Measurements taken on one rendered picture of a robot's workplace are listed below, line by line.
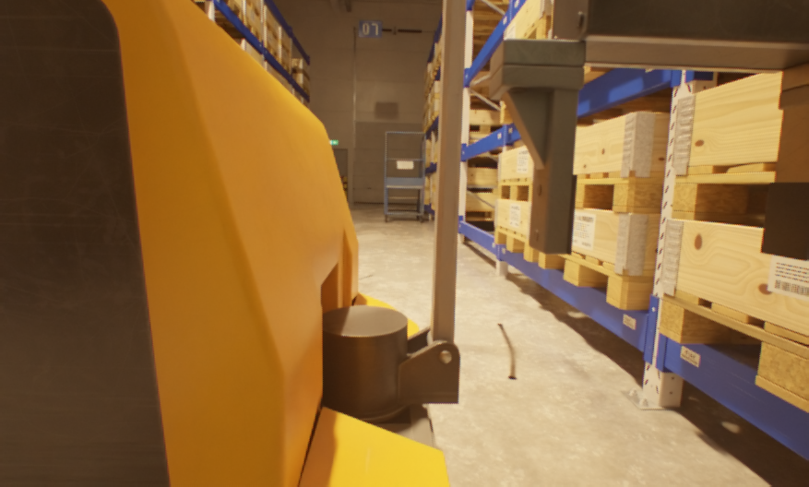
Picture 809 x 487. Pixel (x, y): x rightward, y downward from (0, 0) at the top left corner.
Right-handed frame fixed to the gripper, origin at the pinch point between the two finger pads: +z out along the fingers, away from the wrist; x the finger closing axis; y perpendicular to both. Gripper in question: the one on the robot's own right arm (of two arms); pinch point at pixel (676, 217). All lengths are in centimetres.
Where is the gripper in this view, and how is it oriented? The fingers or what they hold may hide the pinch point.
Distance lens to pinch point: 25.2
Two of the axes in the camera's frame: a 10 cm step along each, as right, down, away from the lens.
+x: 10.0, 0.3, 0.0
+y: 0.0, 1.2, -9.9
